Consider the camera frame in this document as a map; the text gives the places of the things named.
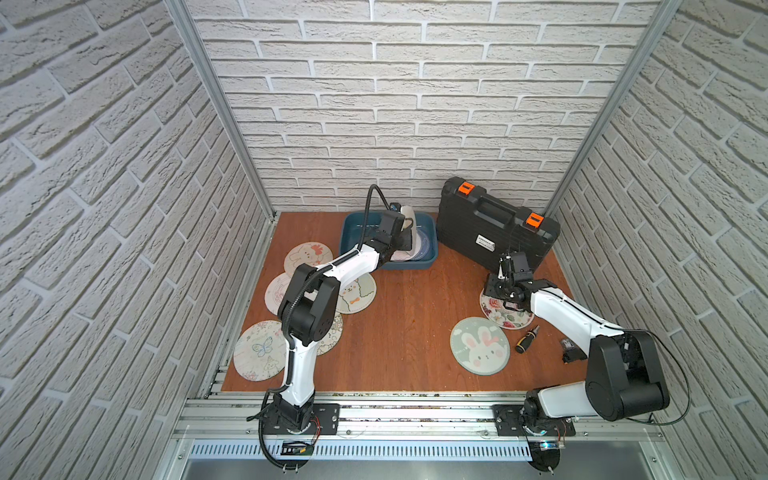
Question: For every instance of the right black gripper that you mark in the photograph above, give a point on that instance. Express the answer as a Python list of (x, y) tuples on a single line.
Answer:
[(491, 282)]

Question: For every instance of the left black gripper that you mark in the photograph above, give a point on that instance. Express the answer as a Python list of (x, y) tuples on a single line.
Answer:
[(399, 238)]

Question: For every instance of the pale white coaster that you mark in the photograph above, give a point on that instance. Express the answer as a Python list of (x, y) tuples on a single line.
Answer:
[(408, 242)]

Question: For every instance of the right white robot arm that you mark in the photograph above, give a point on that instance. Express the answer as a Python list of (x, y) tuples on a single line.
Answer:
[(624, 376)]

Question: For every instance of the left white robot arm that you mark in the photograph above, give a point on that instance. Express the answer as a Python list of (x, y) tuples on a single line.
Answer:
[(309, 306)]

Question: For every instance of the teal plastic storage box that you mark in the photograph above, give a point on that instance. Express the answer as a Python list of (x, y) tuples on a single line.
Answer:
[(351, 230)]

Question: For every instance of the black yellow screwdriver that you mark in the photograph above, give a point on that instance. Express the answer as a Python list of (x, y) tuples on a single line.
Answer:
[(525, 342)]

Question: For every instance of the black plastic tool case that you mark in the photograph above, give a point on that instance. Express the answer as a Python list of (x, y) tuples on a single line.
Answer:
[(482, 228)]

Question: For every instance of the white bear flower coaster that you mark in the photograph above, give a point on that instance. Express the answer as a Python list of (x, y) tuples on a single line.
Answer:
[(357, 296)]

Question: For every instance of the green white bunny coaster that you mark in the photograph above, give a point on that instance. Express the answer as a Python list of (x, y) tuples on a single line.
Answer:
[(479, 346)]

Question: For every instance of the small black clip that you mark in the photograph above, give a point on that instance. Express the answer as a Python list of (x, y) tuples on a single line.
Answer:
[(571, 352)]

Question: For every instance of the cream line-art coaster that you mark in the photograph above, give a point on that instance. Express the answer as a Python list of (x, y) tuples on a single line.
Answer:
[(332, 337)]

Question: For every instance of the pink rainbow unicorn coaster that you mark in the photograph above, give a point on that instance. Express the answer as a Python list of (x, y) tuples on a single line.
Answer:
[(275, 292)]

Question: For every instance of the butterfly pastel coaster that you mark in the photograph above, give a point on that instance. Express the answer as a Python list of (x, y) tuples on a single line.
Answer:
[(261, 351)]

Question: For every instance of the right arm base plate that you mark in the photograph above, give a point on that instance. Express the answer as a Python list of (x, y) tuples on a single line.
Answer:
[(525, 420)]

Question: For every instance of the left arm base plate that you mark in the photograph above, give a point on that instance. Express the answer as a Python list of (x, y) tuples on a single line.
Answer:
[(324, 414)]

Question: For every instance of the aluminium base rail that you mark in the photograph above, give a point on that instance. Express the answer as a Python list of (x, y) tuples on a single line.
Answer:
[(391, 426)]

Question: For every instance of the aluminium corner post left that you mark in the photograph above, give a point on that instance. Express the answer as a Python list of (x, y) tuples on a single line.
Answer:
[(196, 49)]

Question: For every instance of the aluminium corner post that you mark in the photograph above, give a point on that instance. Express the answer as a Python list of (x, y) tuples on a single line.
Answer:
[(196, 49), (646, 45)]

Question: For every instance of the aluminium corner post right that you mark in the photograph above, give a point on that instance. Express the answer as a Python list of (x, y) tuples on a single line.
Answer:
[(646, 45)]

